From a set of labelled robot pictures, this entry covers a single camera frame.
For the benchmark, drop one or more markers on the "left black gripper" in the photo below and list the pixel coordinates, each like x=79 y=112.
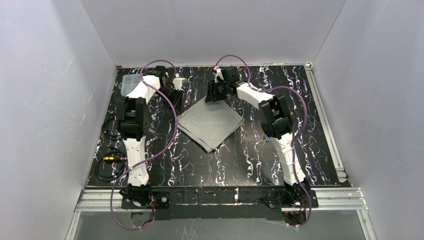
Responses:
x=174 y=96

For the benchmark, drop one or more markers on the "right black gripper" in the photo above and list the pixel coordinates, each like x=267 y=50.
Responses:
x=215 y=91

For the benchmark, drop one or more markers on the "grey cloth napkin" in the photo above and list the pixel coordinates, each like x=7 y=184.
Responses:
x=209 y=124

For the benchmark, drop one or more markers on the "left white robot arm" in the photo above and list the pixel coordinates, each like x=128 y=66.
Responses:
x=133 y=122

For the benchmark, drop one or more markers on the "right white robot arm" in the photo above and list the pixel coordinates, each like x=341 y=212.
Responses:
x=276 y=122

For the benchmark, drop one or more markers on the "clear plastic organizer box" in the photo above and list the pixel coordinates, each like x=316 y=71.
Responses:
x=129 y=83

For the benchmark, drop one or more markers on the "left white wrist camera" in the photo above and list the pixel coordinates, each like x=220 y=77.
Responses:
x=178 y=82

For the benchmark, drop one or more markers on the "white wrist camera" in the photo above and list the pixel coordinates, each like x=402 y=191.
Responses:
x=218 y=77
x=178 y=82

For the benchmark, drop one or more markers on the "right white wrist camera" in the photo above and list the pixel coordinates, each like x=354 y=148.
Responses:
x=218 y=77

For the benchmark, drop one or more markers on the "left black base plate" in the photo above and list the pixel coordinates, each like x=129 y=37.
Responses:
x=157 y=200

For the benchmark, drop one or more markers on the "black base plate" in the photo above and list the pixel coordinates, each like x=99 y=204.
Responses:
x=157 y=200
x=291 y=201

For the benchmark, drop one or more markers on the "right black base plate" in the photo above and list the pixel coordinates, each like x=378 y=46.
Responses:
x=291 y=201

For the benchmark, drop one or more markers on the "aluminium front rail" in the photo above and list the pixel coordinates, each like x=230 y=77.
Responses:
x=322 y=198

